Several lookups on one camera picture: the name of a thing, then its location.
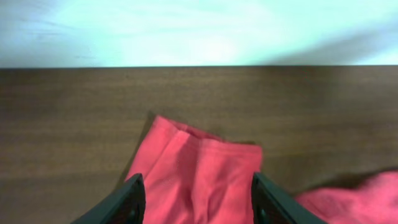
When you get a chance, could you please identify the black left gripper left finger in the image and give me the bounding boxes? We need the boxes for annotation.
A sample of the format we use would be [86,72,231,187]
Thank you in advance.
[72,173,146,224]

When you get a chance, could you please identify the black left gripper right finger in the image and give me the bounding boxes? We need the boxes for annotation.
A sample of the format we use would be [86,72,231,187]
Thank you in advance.
[251,172,325,224]

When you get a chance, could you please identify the orange red t-shirt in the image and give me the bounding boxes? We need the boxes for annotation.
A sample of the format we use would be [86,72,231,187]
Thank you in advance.
[129,116,397,224]

